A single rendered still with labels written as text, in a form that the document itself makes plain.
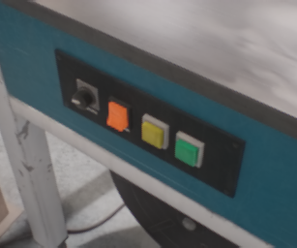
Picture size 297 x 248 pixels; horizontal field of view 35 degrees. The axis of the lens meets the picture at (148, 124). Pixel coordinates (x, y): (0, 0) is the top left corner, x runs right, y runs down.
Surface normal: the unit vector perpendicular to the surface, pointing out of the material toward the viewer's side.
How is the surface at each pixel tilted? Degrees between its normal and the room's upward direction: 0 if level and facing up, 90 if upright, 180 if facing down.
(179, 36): 0
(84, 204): 0
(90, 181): 0
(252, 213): 90
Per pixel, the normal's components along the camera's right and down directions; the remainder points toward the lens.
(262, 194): -0.59, 0.57
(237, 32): 0.00, -0.71
